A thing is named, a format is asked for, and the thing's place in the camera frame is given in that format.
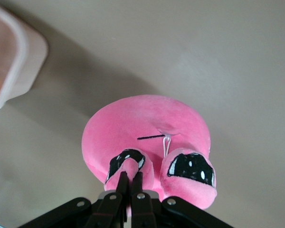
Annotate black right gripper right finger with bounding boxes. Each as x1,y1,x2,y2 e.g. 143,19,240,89
132,172,157,228

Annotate pink plush toy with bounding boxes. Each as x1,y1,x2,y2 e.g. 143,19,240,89
82,95,217,211

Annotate pink plastic box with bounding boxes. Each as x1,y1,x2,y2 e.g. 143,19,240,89
0,3,49,114

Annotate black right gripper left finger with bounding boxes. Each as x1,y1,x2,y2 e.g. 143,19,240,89
85,171,129,228

